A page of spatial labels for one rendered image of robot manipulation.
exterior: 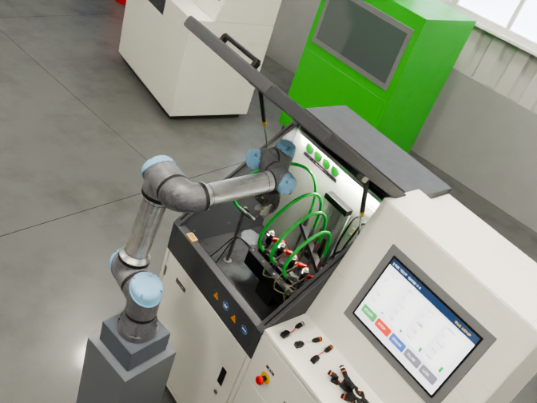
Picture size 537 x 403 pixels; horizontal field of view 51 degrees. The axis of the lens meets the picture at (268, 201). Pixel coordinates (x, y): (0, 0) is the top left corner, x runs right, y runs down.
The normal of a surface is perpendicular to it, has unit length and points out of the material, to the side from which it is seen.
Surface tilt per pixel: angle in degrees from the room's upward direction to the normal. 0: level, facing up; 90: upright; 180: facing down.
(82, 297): 0
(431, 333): 76
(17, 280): 0
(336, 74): 90
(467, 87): 90
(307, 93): 90
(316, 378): 0
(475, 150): 90
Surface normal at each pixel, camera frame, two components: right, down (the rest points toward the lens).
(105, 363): -0.65, 0.26
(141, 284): 0.36, -0.69
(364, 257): -0.67, -0.03
